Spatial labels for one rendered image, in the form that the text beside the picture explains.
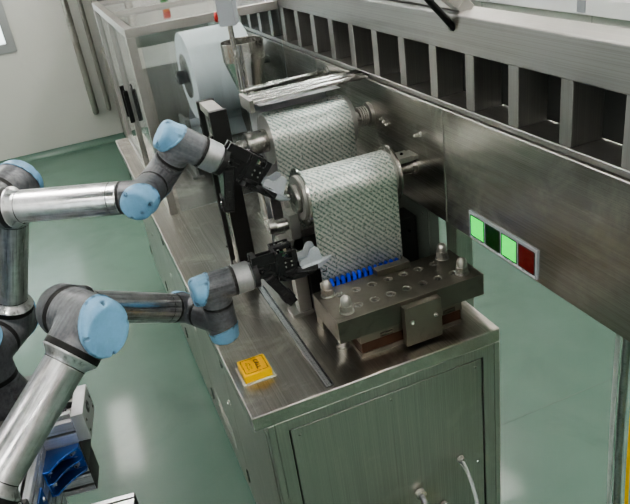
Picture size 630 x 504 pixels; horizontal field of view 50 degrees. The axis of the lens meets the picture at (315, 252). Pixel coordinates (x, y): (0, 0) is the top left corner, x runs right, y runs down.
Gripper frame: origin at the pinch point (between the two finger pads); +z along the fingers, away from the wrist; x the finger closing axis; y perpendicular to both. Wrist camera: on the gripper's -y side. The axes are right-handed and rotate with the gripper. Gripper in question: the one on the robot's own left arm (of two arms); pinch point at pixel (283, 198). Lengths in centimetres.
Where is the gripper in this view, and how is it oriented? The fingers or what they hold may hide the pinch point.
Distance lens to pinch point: 172.9
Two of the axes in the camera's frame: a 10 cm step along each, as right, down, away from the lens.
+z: 8.0, 3.4, 5.0
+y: 4.8, -8.6, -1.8
